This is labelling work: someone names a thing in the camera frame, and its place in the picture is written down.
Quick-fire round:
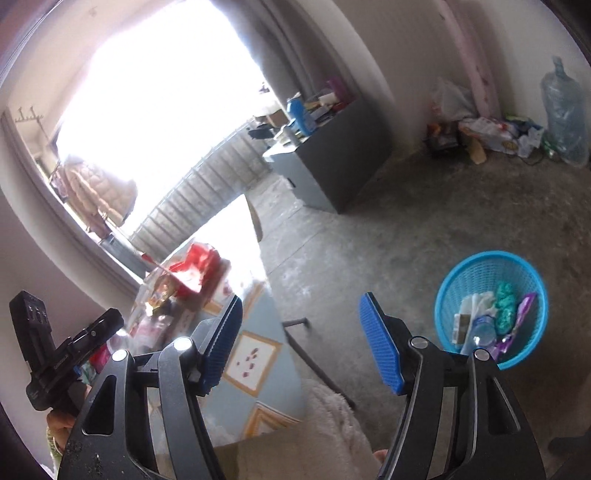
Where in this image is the person's left hand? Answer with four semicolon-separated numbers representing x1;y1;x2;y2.
46;408;78;441

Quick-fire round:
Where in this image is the large water jug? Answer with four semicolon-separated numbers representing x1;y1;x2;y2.
541;56;591;167

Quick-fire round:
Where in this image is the red wrapper packet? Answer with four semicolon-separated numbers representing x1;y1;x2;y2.
168;244;222;296

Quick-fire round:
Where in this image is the fruit print tablecloth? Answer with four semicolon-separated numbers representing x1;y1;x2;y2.
134;194;305;444

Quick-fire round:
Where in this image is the blue mesh basket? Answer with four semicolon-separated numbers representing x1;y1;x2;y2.
434;250;549;371

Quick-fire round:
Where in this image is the pile of litter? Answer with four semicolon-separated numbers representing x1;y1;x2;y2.
425;113;550;164

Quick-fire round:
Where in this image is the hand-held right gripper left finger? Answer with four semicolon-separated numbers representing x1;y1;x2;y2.
58;295;244;480

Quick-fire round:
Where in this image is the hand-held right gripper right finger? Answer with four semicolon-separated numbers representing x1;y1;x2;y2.
359;292;548;480

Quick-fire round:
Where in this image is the grey cabinet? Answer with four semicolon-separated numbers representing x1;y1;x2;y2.
263;97;393;214

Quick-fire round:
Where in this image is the black metal frame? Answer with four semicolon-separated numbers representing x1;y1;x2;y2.
281;318;356;409

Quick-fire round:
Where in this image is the blue spray bottle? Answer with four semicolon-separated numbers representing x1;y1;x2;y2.
286;98;317;134

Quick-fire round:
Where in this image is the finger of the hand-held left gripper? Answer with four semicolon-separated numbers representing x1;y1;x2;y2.
69;308;125;366

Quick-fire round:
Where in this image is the hanging puffer jacket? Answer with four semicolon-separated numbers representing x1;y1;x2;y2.
58;154;139;234

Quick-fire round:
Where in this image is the beige curtain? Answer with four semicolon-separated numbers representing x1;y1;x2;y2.
245;0;393;102

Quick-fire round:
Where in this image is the pink rolled mat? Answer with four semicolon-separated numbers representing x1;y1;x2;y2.
455;0;502;116

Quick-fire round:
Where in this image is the white plastic bag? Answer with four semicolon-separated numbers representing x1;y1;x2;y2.
431;76;476;125

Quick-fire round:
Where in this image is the gold snack packet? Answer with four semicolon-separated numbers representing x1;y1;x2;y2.
148;277;178;310

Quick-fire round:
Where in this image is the green packet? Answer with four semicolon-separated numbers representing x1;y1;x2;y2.
494;282;517;333

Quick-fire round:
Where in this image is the yellow purple snack bag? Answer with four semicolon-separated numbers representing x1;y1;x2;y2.
492;292;539;361

